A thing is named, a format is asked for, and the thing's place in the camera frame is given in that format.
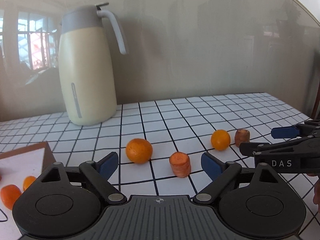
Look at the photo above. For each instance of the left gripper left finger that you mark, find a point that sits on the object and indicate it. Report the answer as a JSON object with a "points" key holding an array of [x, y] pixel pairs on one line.
{"points": [[85, 184]]}

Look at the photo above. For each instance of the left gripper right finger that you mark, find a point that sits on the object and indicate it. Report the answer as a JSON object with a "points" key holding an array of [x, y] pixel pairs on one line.
{"points": [[232, 183]]}

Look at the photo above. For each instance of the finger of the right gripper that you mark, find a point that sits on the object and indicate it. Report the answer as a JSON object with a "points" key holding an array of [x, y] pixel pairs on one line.
{"points": [[309, 144], [309, 127]]}

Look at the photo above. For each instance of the large orange fruit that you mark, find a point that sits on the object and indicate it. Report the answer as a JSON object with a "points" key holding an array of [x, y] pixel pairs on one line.
{"points": [[220, 140]]}

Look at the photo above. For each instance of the orange carrot chunk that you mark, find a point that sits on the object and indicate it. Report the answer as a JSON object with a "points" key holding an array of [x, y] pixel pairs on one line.
{"points": [[180, 164]]}

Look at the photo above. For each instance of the brown-topped carrot chunk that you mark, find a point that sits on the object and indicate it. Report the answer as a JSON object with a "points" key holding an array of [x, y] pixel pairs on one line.
{"points": [[241, 135]]}

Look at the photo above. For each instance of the person's right hand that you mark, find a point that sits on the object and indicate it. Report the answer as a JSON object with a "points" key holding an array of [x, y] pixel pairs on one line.
{"points": [[316, 198]]}

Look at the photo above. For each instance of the mandarin orange with spots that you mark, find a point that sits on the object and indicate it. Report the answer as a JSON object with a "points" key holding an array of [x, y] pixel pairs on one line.
{"points": [[139, 150]]}

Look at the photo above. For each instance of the small kumquat orange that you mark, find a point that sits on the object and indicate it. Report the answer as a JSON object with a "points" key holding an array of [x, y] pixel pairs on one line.
{"points": [[28, 181]]}

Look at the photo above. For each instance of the white tray brown rim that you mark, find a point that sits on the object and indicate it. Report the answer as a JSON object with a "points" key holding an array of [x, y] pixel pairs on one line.
{"points": [[16, 166]]}

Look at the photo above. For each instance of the small orange in tray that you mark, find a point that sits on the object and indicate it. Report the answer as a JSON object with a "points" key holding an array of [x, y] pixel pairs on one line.
{"points": [[9, 195]]}

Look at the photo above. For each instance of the cream thermos jug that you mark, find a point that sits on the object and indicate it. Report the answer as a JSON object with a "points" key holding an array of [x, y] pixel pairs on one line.
{"points": [[85, 65]]}

